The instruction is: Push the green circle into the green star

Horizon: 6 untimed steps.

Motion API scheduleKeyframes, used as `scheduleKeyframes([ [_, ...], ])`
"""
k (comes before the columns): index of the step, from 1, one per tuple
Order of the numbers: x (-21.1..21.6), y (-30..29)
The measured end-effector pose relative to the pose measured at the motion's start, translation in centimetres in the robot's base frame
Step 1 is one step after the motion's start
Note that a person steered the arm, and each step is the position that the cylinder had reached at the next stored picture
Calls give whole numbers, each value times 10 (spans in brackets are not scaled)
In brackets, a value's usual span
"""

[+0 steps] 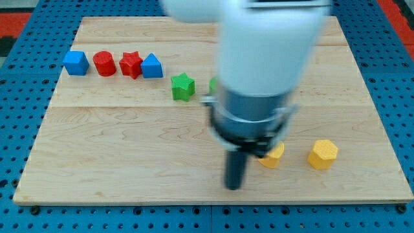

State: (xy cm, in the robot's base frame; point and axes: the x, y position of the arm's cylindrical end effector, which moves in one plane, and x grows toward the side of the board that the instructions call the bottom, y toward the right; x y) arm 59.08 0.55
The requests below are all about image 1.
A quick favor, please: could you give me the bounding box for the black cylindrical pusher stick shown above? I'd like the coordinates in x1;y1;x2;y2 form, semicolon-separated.
224;151;248;190

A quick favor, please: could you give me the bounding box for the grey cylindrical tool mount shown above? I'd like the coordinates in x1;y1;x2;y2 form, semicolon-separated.
201;89;298;158

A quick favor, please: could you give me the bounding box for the green circle block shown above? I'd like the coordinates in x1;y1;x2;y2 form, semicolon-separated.
209;77;217;94

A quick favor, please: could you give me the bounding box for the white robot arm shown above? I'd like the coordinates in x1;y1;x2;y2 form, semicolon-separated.
162;0;331;190

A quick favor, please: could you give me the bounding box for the green star block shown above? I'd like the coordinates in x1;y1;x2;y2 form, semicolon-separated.
171;72;195;102

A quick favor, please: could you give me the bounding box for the red star block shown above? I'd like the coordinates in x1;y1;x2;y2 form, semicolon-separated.
119;51;143;80

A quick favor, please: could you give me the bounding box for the yellow block behind pusher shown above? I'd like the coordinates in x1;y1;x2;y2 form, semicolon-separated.
258;142;285;169

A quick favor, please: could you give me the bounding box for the yellow hexagon block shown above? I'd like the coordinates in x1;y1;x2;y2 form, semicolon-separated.
307;139;339;170

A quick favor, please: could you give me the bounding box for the blue triangle block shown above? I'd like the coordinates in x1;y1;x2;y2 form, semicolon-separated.
140;53;164;78

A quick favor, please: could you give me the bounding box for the light wooden board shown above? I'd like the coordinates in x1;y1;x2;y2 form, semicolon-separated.
14;16;413;206

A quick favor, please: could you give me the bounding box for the red cylinder block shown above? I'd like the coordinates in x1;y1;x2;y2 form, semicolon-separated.
93;50;116;76

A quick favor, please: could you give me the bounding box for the blue cube block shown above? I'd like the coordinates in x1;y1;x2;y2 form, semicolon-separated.
63;50;89;76

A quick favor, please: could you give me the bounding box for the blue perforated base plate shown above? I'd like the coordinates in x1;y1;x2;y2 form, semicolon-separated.
1;0;413;232

